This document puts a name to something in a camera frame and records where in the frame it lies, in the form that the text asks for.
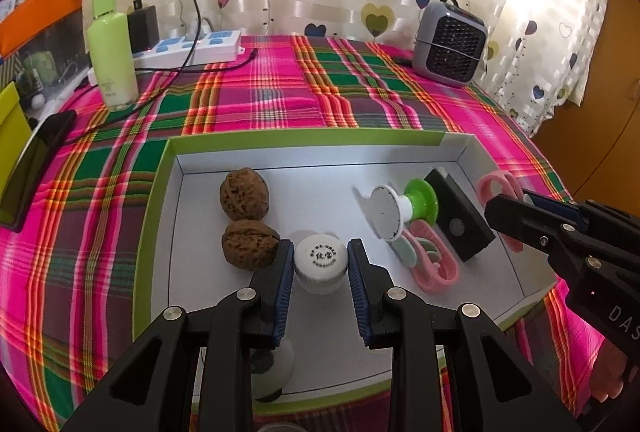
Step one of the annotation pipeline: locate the pink plastic clip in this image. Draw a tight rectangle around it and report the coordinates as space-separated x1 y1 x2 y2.
476 171 527 253
395 221 461 295

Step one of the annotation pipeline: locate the person's right hand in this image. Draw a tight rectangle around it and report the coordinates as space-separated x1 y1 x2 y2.
590 351 627 405

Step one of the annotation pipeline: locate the clear storage container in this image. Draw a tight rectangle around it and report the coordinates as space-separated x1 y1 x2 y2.
0 9 95 113

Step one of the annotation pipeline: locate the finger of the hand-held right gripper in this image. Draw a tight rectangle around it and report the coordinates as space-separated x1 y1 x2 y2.
522 193 640 257
485 194 588 273

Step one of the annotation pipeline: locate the white blue power strip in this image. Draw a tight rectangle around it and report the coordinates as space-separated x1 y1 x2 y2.
132 28 246 68

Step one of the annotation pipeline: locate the white green plastic spool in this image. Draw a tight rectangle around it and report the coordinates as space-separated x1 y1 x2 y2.
367 178 441 243

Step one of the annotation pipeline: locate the orange storage box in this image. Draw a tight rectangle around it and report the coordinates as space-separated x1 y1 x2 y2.
0 0 86 57

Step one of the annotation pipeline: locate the white box with green rim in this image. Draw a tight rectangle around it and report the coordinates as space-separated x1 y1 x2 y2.
131 130 558 418

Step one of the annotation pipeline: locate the light green bottle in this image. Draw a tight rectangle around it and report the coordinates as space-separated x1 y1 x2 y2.
87 0 140 110

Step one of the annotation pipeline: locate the lime green cardboard box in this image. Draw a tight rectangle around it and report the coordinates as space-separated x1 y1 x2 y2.
0 82 26 203

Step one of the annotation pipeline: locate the black charger adapter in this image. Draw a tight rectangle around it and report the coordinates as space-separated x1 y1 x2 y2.
127 6 161 52

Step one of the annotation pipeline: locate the wooden cabinet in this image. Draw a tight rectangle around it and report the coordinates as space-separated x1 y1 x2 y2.
530 0 640 223

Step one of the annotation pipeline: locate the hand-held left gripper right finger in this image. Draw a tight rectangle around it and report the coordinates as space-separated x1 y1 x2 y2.
347 238 583 432

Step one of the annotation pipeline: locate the black charging cable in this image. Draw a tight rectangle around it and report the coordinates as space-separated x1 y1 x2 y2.
60 0 261 145

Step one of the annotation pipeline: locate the white bottle cap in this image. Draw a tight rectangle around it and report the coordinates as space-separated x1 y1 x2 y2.
293 234 349 295

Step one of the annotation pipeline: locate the black smartphone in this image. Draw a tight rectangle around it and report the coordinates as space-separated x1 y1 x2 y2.
0 109 78 233

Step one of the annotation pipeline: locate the brown walnut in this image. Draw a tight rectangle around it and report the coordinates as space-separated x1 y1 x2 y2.
221 220 281 271
220 168 271 221

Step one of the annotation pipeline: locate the grey portable heater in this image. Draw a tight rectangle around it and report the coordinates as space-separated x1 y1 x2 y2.
412 0 490 87

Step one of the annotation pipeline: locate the black rectangular device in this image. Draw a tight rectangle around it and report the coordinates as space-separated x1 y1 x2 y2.
425 168 497 263

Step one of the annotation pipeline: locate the pink green plaid blanket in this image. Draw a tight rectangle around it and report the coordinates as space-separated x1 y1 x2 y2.
0 32 601 432

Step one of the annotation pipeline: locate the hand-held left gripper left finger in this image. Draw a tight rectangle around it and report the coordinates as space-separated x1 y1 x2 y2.
60 239 296 432

